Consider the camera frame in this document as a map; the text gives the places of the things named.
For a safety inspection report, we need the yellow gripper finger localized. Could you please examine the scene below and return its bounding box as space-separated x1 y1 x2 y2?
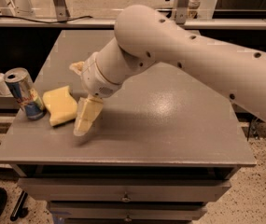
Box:
74 95 104 136
69 62 84 76

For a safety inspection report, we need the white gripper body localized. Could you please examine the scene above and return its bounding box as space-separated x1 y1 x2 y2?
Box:
81 52 121 98

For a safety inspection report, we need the yellow sponge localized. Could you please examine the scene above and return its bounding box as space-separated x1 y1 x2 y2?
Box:
42 86 77 127

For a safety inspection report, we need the silver blue redbull can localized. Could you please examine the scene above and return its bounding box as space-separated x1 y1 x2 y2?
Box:
5 67 46 120

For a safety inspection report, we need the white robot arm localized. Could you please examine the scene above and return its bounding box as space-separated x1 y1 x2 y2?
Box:
69 5 266 135

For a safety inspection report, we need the grey drawer cabinet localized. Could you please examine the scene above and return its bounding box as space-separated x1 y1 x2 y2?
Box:
0 29 258 224

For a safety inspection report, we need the top drawer with knob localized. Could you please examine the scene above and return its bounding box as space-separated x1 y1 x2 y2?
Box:
18 178 231 203

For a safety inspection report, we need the drawer with knob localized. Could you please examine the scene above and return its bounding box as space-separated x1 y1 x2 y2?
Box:
18 178 231 203
48 202 207 220

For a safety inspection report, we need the black bar on floor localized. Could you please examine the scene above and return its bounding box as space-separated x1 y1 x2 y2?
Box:
10 191 28 221

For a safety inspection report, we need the metal frame leg left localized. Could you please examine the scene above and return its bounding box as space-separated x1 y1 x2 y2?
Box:
52 0 70 22

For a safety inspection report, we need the metal frame leg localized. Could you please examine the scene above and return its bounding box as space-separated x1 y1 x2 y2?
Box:
52 0 70 22
174 0 189 24

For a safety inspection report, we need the black cable on shelf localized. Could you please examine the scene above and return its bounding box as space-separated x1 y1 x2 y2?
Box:
0 9 94 24

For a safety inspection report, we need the metal frame leg right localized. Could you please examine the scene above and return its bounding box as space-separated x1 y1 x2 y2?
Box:
174 0 189 24

